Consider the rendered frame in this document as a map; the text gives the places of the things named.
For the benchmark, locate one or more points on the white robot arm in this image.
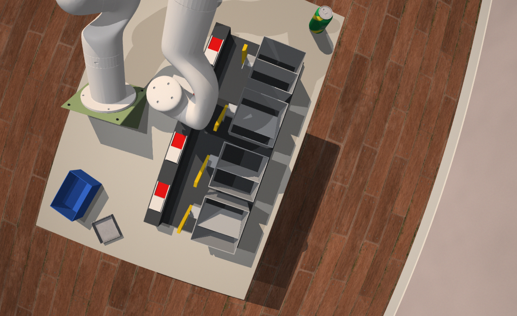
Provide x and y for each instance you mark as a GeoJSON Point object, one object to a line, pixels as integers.
{"type": "Point", "coordinates": [191, 100]}

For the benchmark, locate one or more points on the green drink can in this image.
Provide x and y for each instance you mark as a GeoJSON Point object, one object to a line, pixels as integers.
{"type": "Point", "coordinates": [321, 19]}

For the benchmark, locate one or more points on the blue open bin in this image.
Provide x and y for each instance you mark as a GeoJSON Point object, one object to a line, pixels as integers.
{"type": "Point", "coordinates": [75, 194]}

